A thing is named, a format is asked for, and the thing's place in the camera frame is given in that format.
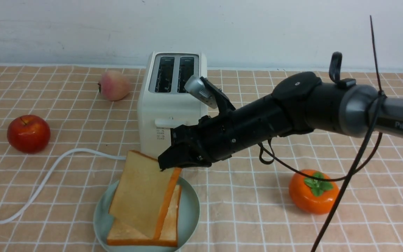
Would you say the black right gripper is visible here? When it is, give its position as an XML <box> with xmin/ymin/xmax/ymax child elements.
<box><xmin>158</xmin><ymin>94</ymin><xmax>293</xmax><ymax>171</ymax></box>

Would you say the toast slice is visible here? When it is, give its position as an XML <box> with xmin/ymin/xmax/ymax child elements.
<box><xmin>107</xmin><ymin>185</ymin><xmax>182</xmax><ymax>247</ymax></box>
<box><xmin>108</xmin><ymin>150</ymin><xmax>181</xmax><ymax>239</ymax></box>

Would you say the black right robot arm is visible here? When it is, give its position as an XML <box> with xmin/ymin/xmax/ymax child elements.
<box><xmin>158</xmin><ymin>72</ymin><xmax>403</xmax><ymax>170</ymax></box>

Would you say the white two-slot toaster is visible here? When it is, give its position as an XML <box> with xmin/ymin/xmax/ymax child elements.
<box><xmin>137</xmin><ymin>52</ymin><xmax>208</xmax><ymax>159</ymax></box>

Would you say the light green round plate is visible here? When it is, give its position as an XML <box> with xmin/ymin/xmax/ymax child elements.
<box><xmin>93</xmin><ymin>177</ymin><xmax>200</xmax><ymax>252</ymax></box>

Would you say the pink peach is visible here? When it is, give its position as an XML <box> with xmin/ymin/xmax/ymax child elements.
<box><xmin>98</xmin><ymin>70</ymin><xmax>132</xmax><ymax>102</ymax></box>

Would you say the peach checkered tablecloth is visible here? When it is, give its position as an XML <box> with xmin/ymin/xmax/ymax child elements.
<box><xmin>0</xmin><ymin>66</ymin><xmax>403</xmax><ymax>252</ymax></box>

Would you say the orange persimmon with green leaves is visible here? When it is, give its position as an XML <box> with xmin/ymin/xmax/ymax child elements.
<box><xmin>289</xmin><ymin>173</ymin><xmax>339</xmax><ymax>215</ymax></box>

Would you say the red apple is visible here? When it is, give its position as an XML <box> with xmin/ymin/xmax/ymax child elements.
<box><xmin>7</xmin><ymin>114</ymin><xmax>51</xmax><ymax>154</ymax></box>

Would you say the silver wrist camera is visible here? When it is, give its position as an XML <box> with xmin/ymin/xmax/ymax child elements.
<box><xmin>184</xmin><ymin>75</ymin><xmax>236</xmax><ymax>113</ymax></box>

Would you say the white power cable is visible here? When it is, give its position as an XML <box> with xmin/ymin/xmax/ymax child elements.
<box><xmin>0</xmin><ymin>148</ymin><xmax>127</xmax><ymax>224</ymax></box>

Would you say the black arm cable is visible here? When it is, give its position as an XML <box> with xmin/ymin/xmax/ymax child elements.
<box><xmin>257</xmin><ymin>15</ymin><xmax>387</xmax><ymax>252</ymax></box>

